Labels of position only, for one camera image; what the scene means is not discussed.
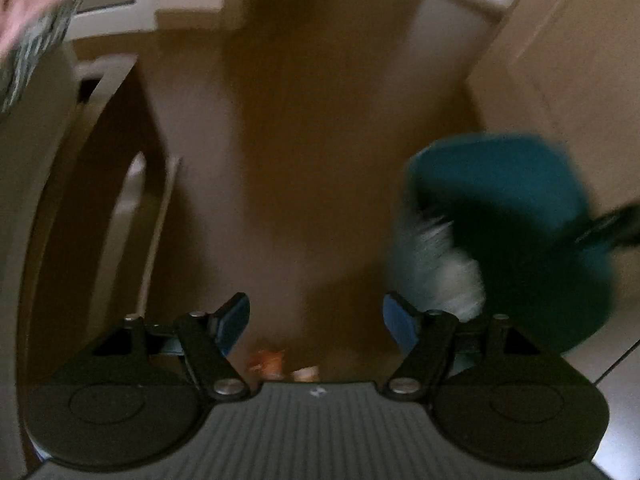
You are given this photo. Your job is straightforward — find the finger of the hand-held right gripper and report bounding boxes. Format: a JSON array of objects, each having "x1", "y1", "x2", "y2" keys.
[{"x1": 570, "y1": 207, "x2": 640, "y2": 253}]

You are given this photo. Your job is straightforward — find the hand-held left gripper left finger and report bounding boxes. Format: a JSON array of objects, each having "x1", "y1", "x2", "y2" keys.
[{"x1": 75, "y1": 291, "x2": 252, "y2": 403}]

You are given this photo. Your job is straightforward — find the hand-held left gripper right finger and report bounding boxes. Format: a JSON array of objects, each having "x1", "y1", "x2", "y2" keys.
[{"x1": 382, "y1": 291, "x2": 566, "y2": 403}]

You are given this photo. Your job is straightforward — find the orange plastic bag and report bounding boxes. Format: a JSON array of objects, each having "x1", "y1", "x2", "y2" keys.
[{"x1": 248, "y1": 349, "x2": 287, "y2": 380}]

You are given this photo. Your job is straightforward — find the blue white packet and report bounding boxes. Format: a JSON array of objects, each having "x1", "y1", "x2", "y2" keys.
[{"x1": 400, "y1": 215, "x2": 488, "y2": 321}]

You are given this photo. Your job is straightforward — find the teal plastic trash bin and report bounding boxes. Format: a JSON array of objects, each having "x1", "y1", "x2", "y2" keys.
[{"x1": 390, "y1": 132, "x2": 618, "y2": 356}]

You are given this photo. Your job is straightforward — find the light wooden open door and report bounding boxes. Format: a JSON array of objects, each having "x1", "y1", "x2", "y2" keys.
[{"x1": 465, "y1": 0, "x2": 640, "y2": 216}]

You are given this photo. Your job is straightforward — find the grey mattress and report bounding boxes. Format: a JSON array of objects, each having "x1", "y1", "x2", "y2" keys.
[{"x1": 0, "y1": 42, "x2": 81, "y2": 466}]

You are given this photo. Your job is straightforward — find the dark wooden bed frame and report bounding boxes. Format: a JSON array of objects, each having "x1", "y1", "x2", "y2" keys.
[{"x1": 20, "y1": 55, "x2": 181, "y2": 386}]

